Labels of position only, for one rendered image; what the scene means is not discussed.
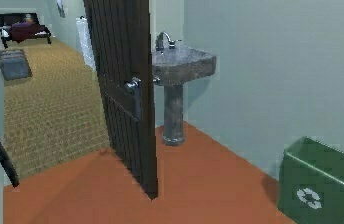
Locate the silver sink faucet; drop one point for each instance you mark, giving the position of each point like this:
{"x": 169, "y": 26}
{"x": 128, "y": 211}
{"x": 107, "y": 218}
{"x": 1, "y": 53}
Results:
{"x": 164, "y": 40}

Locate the grey stone pedestal sink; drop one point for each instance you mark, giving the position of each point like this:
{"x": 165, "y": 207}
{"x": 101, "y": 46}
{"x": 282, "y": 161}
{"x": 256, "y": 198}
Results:
{"x": 176, "y": 66}

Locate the bed with maroon blanket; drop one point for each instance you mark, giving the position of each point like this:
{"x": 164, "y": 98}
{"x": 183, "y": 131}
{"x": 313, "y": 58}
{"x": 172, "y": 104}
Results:
{"x": 25, "y": 30}

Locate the dark brown room door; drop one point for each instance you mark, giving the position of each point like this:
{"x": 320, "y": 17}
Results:
{"x": 120, "y": 50}

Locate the grey floor cloth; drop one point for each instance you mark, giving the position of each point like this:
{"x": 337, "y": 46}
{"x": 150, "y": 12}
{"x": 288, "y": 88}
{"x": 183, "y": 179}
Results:
{"x": 13, "y": 65}

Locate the white cabinet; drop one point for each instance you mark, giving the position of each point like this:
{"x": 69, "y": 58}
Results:
{"x": 86, "y": 43}

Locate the green recycling bin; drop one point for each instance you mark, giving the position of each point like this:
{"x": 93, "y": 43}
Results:
{"x": 320, "y": 183}

